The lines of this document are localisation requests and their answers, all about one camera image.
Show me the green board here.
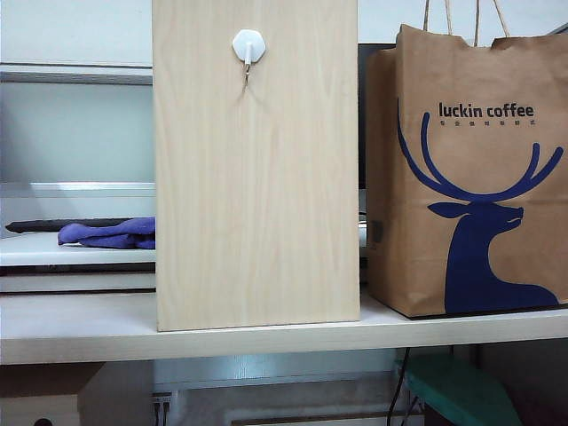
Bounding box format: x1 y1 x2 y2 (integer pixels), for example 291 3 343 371
393 354 525 426

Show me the white wall hook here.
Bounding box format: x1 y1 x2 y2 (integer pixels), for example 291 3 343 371
231 28 268 85

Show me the brown luckin coffee paper bag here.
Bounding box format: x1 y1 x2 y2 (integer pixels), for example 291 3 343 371
366 0 568 319

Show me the light wooden board stand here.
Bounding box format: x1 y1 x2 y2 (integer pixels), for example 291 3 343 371
151 0 361 334

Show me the black keyboard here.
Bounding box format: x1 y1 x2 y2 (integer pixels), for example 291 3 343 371
4 217 130 234

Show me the white desk riser shelf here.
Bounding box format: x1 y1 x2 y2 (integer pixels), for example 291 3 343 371
0 229 158 295

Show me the purple cloth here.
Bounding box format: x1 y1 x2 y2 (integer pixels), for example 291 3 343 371
57 216 157 251

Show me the black power cable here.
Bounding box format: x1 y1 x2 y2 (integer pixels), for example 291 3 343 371
384 348 412 426

